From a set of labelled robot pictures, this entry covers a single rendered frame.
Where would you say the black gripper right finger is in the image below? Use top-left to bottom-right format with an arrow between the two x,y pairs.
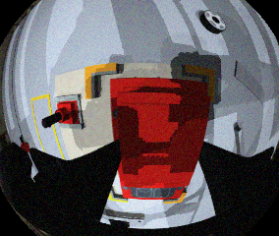
198,141 -> 274,215

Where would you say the dark grey flat bar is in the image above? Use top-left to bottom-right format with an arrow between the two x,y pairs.
234,126 -> 243,156

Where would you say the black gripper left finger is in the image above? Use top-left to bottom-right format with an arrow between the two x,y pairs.
29,139 -> 121,221

